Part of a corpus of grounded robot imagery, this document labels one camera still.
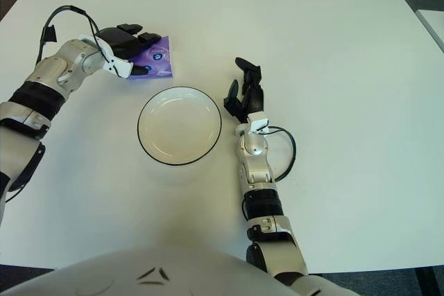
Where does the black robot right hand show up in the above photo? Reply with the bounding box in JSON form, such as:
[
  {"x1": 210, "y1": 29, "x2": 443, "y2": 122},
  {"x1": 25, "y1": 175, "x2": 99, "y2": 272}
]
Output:
[{"x1": 223, "y1": 56, "x2": 266, "y2": 124}]

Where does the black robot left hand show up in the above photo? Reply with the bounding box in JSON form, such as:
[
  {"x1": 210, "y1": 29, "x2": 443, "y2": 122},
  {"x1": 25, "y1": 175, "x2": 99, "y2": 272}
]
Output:
[{"x1": 95, "y1": 23, "x2": 162, "y2": 77}]

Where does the purple tissue paper pack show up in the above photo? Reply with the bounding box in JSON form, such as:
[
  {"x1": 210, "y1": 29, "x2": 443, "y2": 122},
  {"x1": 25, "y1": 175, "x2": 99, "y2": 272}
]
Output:
[{"x1": 126, "y1": 35, "x2": 174, "y2": 81}]

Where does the white plate with black rim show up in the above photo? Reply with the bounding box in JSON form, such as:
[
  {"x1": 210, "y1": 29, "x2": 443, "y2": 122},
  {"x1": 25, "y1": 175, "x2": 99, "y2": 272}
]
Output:
[{"x1": 137, "y1": 86, "x2": 222, "y2": 166}]

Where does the grey side table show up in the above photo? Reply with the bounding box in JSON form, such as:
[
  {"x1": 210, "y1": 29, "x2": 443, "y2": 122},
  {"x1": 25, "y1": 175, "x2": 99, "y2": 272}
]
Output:
[{"x1": 414, "y1": 8, "x2": 444, "y2": 56}]

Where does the silver robot torso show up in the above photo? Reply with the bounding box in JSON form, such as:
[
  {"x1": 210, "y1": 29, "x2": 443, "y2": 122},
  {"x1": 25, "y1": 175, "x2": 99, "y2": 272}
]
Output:
[{"x1": 0, "y1": 240, "x2": 296, "y2": 296}]

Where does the black table leg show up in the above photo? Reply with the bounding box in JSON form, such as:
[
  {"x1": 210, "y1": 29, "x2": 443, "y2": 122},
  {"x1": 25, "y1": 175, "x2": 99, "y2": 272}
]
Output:
[{"x1": 414, "y1": 268, "x2": 434, "y2": 296}]

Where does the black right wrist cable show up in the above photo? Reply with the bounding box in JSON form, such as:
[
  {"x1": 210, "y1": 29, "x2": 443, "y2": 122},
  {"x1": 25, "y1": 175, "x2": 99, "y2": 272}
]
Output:
[{"x1": 266, "y1": 125, "x2": 296, "y2": 182}]

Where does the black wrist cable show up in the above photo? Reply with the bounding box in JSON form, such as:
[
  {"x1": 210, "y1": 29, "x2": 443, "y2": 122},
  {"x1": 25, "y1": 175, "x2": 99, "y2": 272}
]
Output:
[
  {"x1": 34, "y1": 4, "x2": 121, "y2": 78},
  {"x1": 266, "y1": 125, "x2": 296, "y2": 182}
]

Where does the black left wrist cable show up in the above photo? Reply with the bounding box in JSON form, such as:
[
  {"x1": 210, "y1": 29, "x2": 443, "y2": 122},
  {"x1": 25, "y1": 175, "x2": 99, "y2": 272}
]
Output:
[{"x1": 34, "y1": 4, "x2": 121, "y2": 78}]

